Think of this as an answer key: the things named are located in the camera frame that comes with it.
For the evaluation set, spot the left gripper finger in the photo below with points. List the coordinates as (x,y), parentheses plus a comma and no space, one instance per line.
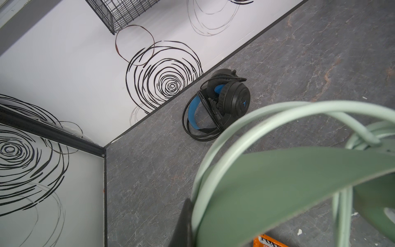
(182,236)

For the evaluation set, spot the black wire wall basket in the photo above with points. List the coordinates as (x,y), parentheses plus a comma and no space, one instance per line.
(117,14)

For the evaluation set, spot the Fox's fruits candy bag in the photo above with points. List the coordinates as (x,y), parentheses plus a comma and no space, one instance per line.
(266,241)

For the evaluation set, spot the mint green headphones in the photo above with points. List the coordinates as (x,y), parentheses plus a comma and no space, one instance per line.
(238,195)

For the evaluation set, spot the black gaming headphones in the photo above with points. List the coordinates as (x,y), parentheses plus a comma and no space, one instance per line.
(225,98)

